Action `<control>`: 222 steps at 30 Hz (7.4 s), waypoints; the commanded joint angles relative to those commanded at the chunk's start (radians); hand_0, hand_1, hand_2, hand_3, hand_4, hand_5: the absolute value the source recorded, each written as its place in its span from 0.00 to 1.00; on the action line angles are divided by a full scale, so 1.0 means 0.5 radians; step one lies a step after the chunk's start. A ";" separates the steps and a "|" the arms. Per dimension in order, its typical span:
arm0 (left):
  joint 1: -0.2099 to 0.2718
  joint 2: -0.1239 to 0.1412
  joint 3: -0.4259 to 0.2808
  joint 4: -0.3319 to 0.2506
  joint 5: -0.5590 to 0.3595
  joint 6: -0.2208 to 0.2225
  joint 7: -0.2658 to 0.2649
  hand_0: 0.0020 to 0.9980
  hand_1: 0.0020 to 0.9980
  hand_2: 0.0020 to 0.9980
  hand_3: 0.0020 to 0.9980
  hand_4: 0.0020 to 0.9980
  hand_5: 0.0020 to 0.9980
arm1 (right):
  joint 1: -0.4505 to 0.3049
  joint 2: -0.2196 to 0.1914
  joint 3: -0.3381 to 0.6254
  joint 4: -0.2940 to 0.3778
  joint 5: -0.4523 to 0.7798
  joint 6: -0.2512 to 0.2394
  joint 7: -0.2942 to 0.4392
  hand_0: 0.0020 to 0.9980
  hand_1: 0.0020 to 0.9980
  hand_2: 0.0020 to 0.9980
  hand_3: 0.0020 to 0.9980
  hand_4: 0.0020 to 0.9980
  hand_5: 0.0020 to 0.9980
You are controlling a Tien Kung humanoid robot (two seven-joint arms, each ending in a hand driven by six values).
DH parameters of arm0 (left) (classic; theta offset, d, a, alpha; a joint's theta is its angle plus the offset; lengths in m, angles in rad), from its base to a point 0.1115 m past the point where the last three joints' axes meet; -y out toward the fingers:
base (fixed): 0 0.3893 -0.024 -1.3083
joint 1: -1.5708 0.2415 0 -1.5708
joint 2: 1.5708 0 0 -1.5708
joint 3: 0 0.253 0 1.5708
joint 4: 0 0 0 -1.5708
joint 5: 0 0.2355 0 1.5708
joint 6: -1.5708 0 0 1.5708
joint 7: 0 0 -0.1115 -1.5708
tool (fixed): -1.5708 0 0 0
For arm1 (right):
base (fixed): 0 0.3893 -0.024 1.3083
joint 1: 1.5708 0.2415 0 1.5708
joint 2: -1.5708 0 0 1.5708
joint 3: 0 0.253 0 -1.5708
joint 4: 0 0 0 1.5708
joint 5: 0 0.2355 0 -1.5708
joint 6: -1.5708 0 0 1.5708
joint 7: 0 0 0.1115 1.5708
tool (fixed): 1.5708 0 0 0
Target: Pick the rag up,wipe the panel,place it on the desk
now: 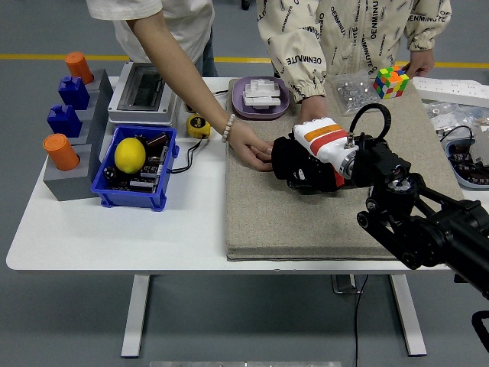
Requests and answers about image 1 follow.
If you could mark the person's left hand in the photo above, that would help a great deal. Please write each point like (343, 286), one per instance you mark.
(422, 61)

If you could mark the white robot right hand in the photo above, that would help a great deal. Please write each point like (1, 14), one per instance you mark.
(324, 139)

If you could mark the person's right hand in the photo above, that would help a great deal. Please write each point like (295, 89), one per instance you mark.
(315, 109)
(248, 147)

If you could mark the person's right forearm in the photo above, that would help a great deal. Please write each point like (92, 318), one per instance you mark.
(206, 99)

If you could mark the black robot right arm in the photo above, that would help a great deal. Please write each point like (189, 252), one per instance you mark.
(412, 229)

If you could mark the colourful puzzle cube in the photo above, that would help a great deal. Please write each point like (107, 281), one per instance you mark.
(389, 82)

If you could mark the purple tray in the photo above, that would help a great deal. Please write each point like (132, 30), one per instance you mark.
(241, 109)

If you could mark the white power strip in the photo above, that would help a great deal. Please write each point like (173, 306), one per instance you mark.
(451, 89)

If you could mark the clear bag metal nuts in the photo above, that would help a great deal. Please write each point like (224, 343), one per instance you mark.
(355, 95)

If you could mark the yellow tape measure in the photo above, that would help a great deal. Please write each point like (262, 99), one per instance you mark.
(198, 126)

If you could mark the clear bags of washers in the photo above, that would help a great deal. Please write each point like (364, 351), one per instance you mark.
(451, 112)

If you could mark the person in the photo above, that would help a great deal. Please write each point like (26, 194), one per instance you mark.
(172, 23)
(355, 34)

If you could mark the beige mat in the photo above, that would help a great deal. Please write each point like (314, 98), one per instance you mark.
(305, 218)

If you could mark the brown cylinder capacitor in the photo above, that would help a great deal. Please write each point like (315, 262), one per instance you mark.
(156, 139)

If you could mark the dark circuit board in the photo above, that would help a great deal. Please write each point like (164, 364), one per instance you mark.
(147, 172)

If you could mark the grey circuit breaker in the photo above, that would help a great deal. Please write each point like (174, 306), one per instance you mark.
(482, 149)

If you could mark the circuit boards with capacitors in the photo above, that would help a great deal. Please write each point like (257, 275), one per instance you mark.
(464, 160)

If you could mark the yellow lemon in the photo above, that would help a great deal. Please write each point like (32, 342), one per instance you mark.
(130, 156)

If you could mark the black chair wheel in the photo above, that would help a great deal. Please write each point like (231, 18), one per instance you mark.
(245, 4)

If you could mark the light blue tray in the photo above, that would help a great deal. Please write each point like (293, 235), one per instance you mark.
(468, 183)

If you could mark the blue plastic bin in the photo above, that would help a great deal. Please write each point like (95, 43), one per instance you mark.
(128, 199)

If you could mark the black round capacitor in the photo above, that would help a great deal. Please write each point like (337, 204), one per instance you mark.
(110, 173)

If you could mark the blue block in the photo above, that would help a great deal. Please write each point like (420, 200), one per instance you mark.
(64, 120)
(73, 92)

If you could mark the grey stepped holder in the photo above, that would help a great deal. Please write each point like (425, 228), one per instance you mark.
(68, 185)

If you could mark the orange cylinder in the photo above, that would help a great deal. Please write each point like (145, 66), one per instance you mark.
(78, 67)
(61, 153)

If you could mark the white table leg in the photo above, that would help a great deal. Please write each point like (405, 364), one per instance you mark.
(407, 317)
(133, 321)

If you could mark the white switch parts stack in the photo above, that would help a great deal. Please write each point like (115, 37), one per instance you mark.
(261, 95)

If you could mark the grey white enclosure box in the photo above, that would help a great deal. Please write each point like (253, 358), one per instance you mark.
(126, 117)

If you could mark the metal floor bracket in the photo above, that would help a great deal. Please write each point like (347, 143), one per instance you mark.
(345, 284)

